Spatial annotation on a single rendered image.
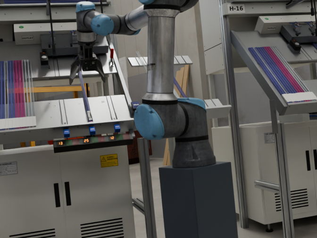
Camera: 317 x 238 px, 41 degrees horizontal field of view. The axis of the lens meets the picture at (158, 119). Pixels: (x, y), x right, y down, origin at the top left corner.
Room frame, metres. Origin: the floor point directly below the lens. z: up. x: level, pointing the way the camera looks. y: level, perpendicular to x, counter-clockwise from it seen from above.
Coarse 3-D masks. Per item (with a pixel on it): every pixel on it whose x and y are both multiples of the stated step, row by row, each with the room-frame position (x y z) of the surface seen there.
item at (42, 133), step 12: (108, 120) 1.88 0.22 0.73; (120, 120) 1.89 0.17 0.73; (132, 120) 1.91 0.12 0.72; (0, 132) 1.75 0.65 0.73; (12, 132) 1.77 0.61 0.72; (24, 132) 1.79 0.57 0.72; (36, 132) 1.80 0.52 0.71; (48, 132) 1.82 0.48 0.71; (60, 132) 1.84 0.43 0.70; (72, 132) 1.86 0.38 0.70; (84, 132) 1.88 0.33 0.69; (96, 132) 1.90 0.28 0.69; (108, 132) 1.92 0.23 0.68
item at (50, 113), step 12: (108, 96) 2.03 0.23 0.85; (120, 96) 2.04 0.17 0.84; (36, 108) 1.91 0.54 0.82; (48, 108) 1.92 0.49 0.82; (60, 108) 1.93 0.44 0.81; (72, 108) 1.94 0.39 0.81; (84, 108) 1.95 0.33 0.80; (96, 108) 1.96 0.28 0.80; (108, 108) 1.97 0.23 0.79; (120, 108) 1.98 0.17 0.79; (36, 120) 1.86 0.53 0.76; (48, 120) 1.87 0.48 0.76; (60, 120) 1.88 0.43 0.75; (72, 120) 1.88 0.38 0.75; (84, 120) 1.89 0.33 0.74; (96, 120) 1.90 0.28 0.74
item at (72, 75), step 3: (75, 66) 1.80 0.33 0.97; (78, 66) 1.79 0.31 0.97; (75, 69) 1.80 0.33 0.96; (78, 69) 1.81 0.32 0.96; (72, 72) 1.81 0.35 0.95; (75, 72) 1.79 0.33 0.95; (72, 75) 1.81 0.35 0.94; (75, 75) 1.78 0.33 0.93; (69, 78) 1.82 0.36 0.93; (72, 78) 1.79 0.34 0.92; (69, 81) 1.82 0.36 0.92; (72, 81) 1.82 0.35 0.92
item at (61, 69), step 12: (0, 48) 2.21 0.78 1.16; (12, 48) 2.23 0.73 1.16; (24, 48) 2.24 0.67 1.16; (36, 48) 2.25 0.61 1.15; (108, 48) 2.33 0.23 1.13; (0, 60) 2.14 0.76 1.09; (36, 60) 2.17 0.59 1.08; (48, 60) 2.19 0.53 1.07; (60, 60) 2.20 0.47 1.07; (72, 60) 2.21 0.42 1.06; (108, 60) 2.25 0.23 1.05; (36, 72) 2.10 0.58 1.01; (48, 72) 2.11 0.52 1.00; (60, 72) 2.13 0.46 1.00; (84, 72) 2.15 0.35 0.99; (96, 72) 2.16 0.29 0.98; (108, 72) 2.17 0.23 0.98
